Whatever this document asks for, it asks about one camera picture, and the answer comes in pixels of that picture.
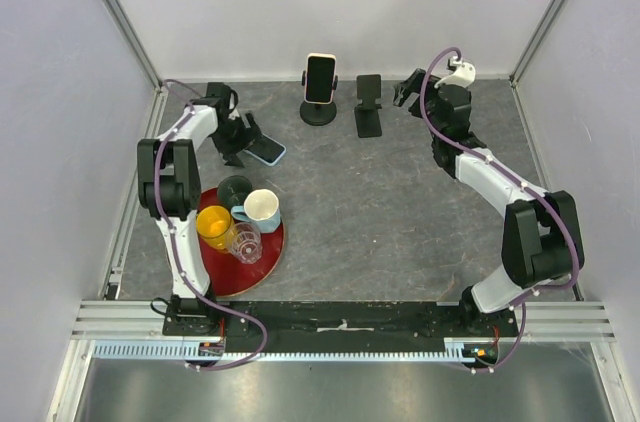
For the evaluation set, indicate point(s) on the black folding phone stand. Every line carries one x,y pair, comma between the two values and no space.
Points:
368,91

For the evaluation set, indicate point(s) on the black round-base phone stand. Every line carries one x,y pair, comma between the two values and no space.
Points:
317,114

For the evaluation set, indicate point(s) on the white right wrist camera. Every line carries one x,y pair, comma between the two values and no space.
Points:
461,73

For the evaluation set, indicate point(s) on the light blue cable duct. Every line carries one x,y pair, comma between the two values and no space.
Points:
200,352

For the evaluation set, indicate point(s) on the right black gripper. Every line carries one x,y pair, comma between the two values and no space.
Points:
414,83

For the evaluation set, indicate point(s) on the yellow plastic cup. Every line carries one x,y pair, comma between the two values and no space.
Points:
214,224

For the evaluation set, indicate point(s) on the light blue cream mug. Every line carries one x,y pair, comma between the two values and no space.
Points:
261,208

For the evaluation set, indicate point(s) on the clear glass cup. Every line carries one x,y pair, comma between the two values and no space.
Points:
244,242

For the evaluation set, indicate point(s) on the dark green mug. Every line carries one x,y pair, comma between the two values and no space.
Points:
233,190

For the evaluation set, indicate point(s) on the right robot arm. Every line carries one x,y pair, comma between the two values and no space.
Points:
541,244

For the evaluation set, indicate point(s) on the phone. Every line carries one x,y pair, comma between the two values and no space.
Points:
266,150
320,78

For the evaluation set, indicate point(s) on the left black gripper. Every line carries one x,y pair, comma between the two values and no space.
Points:
228,152

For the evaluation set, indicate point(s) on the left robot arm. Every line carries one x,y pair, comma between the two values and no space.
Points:
214,254

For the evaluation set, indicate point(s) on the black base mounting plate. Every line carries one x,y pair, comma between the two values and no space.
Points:
339,325

